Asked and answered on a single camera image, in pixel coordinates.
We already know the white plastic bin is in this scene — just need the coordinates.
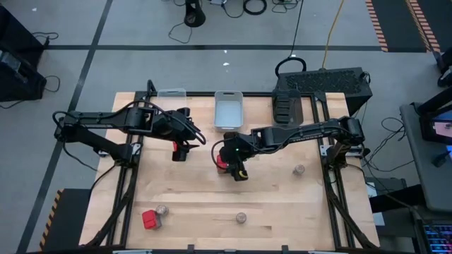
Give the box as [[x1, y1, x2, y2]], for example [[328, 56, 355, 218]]
[[213, 90, 244, 133]]

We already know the clear plastic bin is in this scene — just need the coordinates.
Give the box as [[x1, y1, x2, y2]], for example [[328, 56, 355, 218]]
[[156, 87, 188, 112]]

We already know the black perforated computer tower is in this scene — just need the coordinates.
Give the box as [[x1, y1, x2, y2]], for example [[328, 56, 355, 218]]
[[275, 66, 374, 116]]

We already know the black hazard striped floor mat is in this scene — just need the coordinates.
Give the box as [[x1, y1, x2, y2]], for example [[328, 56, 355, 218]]
[[405, 0, 452, 54], [364, 0, 430, 54], [39, 188, 92, 252]]

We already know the black floor stand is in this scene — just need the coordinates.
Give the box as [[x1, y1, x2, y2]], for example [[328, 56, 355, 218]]
[[183, 0, 207, 28]]

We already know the black equipment case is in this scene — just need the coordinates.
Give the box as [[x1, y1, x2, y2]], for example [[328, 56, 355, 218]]
[[0, 5, 48, 103]]

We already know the grey desk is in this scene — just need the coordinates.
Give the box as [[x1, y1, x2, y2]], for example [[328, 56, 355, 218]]
[[399, 102, 452, 212]]

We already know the laptop with lit screen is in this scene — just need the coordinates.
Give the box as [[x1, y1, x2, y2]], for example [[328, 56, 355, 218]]
[[419, 109, 452, 145]]

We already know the black computer keyboard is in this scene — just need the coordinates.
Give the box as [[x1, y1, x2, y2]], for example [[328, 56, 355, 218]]
[[422, 220, 452, 254]]

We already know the black aluminium table frame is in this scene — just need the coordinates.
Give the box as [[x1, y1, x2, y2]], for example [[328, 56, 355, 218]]
[[83, 79, 381, 253]]

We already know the black cable loop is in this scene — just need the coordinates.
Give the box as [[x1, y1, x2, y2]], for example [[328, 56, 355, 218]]
[[274, 56, 307, 79]]

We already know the black hanging cable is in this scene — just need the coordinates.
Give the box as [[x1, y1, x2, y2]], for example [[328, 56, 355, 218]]
[[290, 0, 304, 57]]

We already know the black cable coil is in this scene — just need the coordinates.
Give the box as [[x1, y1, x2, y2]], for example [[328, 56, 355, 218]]
[[242, 0, 268, 16]]

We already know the yellow hanging cable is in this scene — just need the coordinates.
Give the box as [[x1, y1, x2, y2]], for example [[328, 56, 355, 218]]
[[321, 0, 345, 68]]

